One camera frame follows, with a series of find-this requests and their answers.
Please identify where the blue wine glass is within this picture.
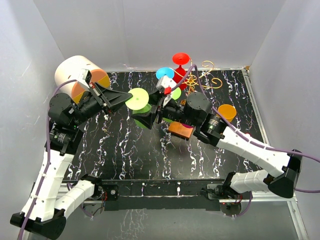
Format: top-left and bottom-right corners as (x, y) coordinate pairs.
(155, 67), (175, 80)

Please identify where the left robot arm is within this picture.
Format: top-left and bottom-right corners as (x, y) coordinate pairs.
(10, 83), (133, 240)

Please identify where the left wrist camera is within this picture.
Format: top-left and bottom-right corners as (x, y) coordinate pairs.
(75, 68), (92, 92)

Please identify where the white drum with coloured lid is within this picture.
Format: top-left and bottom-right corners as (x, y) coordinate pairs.
(54, 55), (111, 104)

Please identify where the pink wine glass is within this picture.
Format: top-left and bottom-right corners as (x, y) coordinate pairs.
(181, 123), (193, 129)

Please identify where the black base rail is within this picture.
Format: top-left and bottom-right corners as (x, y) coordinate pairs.
(74, 178), (253, 212)

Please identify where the red wine glass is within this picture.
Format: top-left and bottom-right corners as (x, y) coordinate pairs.
(172, 52), (190, 83)

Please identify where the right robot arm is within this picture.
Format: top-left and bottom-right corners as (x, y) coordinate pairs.
(126, 88), (302, 199)

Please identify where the orange wine glass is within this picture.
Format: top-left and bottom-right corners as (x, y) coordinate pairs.
(217, 104), (237, 123)

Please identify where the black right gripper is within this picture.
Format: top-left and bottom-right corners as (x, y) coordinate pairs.
(132, 89), (199, 128)

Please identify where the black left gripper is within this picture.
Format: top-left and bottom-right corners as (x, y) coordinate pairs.
(70, 81), (133, 127)

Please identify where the wooden rack base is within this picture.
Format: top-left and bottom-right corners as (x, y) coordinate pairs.
(168, 122), (194, 140)

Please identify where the green wine glass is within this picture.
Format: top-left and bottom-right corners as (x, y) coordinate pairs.
(125, 87), (152, 115)
(162, 87), (182, 123)

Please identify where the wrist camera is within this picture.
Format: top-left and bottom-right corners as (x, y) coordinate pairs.
(75, 68), (92, 92)
(156, 75), (177, 106)

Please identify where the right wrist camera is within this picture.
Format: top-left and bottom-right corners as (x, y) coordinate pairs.
(156, 75), (177, 106)

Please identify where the gold wire glass rack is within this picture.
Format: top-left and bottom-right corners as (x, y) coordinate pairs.
(179, 60), (223, 94)

